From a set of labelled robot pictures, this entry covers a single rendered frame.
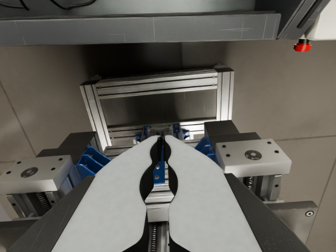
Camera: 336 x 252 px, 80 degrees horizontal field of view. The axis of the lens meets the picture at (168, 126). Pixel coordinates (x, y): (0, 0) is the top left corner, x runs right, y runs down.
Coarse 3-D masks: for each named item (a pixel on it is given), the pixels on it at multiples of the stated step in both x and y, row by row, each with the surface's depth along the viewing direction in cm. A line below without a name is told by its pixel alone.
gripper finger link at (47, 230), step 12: (84, 180) 9; (72, 192) 8; (84, 192) 8; (60, 204) 7; (72, 204) 7; (48, 216) 7; (60, 216) 7; (36, 228) 7; (48, 228) 7; (60, 228) 7; (24, 240) 6; (36, 240) 6; (48, 240) 6
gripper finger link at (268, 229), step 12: (228, 180) 8; (240, 192) 8; (252, 192) 8; (240, 204) 7; (252, 204) 7; (264, 204) 7; (252, 216) 7; (264, 216) 7; (276, 216) 7; (252, 228) 6; (264, 228) 6; (276, 228) 6; (288, 228) 6; (264, 240) 6; (276, 240) 6; (288, 240) 6; (300, 240) 6
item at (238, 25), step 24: (0, 24) 33; (24, 24) 33; (48, 24) 33; (72, 24) 33; (96, 24) 33; (120, 24) 33; (144, 24) 33; (168, 24) 33; (192, 24) 33; (216, 24) 33; (240, 24) 33; (264, 24) 33
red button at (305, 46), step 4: (300, 40) 48; (304, 40) 47; (308, 40) 47; (296, 44) 49; (300, 44) 48; (304, 44) 47; (308, 44) 47; (296, 48) 48; (300, 48) 48; (304, 48) 47; (308, 48) 47
